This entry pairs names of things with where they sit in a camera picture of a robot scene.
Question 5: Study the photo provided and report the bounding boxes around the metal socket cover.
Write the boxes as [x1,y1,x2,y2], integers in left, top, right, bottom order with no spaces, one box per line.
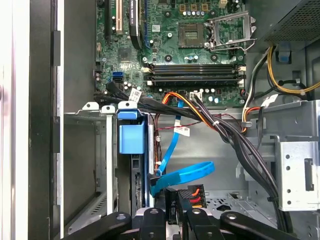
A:
[204,10,258,48]

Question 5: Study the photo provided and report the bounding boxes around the black PC case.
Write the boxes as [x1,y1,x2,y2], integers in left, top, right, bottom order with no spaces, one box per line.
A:
[27,0,320,240]

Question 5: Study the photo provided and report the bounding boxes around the CPU socket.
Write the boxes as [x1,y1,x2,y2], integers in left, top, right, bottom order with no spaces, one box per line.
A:
[178,23,205,49]

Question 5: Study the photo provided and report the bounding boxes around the black power wire connector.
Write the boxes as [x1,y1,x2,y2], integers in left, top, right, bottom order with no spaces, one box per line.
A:
[163,184,208,225]

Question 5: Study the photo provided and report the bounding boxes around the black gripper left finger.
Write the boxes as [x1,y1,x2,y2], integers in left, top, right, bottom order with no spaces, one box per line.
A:
[61,207,168,240]

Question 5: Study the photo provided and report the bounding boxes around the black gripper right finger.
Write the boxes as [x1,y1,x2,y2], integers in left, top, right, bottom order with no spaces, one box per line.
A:
[183,208,303,240]

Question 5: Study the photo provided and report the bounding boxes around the blue data wire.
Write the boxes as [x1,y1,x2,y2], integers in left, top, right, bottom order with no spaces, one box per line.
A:
[147,97,216,200]

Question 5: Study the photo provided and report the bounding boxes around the yellow wires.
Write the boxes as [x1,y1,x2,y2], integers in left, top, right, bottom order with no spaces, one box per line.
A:
[266,45,320,96]

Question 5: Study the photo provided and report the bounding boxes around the white expansion slot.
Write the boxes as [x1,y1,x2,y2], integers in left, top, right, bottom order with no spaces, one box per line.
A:
[114,0,125,35]

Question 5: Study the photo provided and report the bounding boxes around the black RAM slot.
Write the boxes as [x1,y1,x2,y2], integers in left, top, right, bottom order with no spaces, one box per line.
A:
[146,79,247,88]
[143,63,247,71]
[143,69,247,76]
[144,74,247,82]

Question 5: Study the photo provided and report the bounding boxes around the blue plastic cable clip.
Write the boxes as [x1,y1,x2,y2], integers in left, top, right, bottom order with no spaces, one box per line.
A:
[276,42,293,63]

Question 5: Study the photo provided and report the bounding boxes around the hard disk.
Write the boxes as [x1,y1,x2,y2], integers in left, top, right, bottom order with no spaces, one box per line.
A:
[116,109,155,216]

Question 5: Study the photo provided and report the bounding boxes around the black graphics card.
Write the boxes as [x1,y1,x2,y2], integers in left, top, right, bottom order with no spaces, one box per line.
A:
[128,0,145,50]

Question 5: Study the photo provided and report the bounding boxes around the grey power supply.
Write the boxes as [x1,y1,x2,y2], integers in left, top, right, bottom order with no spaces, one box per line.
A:
[246,0,320,50]

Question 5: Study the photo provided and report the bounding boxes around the grey metal drive cage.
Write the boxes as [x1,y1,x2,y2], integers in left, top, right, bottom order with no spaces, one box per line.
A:
[268,99,320,213]

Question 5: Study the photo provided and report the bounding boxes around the locking lever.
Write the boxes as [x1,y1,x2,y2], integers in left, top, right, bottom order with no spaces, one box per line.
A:
[208,37,257,53]

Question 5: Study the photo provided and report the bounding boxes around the black cable bundle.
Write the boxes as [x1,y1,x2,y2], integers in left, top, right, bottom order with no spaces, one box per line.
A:
[94,82,295,235]

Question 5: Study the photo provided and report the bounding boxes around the thin red black wire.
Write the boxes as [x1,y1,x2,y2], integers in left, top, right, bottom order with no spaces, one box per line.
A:
[152,113,237,176]

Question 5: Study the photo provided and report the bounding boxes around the green motherboard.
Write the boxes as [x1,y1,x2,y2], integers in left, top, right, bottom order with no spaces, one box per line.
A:
[94,0,247,107]

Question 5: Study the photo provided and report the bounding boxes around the metal disk bay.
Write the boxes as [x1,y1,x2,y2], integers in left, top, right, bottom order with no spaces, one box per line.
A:
[63,100,156,235]

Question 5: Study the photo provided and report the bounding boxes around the orange wire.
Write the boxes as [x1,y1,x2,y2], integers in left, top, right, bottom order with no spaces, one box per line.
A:
[161,91,220,130]

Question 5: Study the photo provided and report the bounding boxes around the black expansion slot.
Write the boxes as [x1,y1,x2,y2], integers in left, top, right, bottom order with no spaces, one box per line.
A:
[105,0,113,44]

